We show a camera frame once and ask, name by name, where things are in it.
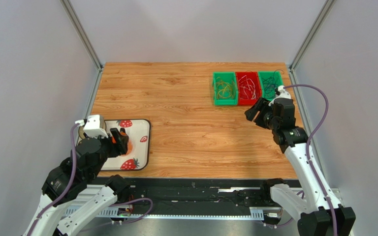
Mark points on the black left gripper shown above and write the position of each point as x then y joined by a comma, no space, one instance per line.
120,142

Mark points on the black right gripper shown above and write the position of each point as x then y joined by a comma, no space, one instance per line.
263,113

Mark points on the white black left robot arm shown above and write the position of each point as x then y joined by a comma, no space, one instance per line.
65,182

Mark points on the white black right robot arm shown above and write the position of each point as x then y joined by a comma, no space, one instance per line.
320,213

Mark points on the orange transparent cup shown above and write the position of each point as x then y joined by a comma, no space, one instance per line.
129,148

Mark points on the red storage bin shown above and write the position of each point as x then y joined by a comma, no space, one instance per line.
249,87

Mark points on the white strawberry print tray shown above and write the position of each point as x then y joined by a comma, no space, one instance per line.
139,132

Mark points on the green storage bin right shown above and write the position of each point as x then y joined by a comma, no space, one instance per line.
270,80

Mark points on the green storage bin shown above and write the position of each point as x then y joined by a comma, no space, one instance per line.
270,80
225,89

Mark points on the clear glass bowl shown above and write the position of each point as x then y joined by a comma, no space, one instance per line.
92,128

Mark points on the green storage bin left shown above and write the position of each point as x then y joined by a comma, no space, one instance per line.
225,89

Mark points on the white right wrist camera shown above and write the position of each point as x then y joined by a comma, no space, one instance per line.
281,92

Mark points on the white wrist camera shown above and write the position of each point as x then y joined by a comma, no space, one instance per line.
99,117
281,92

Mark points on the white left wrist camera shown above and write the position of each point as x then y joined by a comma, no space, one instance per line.
99,117

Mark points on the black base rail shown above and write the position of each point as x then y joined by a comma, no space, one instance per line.
206,197

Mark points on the aluminium frame post right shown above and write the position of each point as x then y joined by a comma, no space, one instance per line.
328,5

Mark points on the aluminium frame post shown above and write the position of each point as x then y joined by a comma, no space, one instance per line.
71,13
328,5

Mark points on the aluminium frame post left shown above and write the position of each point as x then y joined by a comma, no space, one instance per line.
71,13

